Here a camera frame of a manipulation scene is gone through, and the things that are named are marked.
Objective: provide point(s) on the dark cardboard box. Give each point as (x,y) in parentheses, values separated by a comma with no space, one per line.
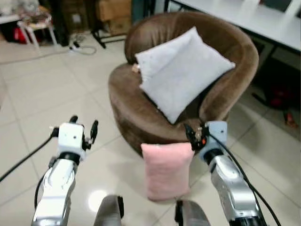
(77,16)

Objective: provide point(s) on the pink fluffy pillow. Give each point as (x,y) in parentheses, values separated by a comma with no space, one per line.
(167,172)

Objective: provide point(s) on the grey robot leg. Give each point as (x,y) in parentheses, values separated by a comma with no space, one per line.
(192,214)
(109,212)

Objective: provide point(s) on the red and black device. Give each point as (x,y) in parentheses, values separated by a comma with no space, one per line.
(281,98)

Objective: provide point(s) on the long white table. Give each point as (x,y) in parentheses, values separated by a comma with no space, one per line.
(254,21)

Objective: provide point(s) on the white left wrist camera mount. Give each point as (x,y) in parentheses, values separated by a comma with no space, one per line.
(70,137)

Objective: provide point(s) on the small orange object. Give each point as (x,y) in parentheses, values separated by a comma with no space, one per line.
(291,120)

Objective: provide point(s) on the brown cardboard box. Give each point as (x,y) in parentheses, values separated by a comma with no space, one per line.
(115,14)

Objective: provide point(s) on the red bag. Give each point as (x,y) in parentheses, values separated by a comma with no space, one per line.
(19,34)

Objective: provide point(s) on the small white stool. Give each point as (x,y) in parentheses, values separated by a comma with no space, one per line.
(37,23)

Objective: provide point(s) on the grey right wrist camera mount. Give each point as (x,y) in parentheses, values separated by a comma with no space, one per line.
(216,134)

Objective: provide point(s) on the grey left robot leg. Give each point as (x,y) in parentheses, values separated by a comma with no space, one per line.
(109,212)

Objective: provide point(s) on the white square pillow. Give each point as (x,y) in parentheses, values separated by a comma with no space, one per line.
(181,75)

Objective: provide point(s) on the brown round velvet sofa chair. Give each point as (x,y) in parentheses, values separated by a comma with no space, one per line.
(141,117)

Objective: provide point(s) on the grey right robot leg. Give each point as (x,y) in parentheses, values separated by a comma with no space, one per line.
(192,214)

